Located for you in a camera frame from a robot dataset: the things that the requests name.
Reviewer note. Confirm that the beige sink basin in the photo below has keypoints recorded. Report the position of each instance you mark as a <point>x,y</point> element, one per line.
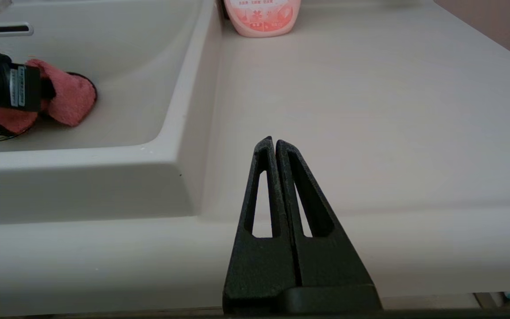
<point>126,66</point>

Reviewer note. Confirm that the chrome overflow slot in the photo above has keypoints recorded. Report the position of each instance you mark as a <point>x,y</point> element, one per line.
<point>9,29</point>

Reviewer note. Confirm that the pink cloth black trim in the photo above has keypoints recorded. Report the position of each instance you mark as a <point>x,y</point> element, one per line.
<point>71,99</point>

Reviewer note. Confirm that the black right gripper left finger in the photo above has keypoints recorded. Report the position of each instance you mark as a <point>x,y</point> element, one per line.
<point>257,266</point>

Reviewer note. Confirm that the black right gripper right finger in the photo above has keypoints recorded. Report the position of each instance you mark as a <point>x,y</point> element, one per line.
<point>326,261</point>

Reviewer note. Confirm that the pink soap pump bottle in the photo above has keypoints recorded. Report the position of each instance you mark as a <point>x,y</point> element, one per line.
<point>261,17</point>

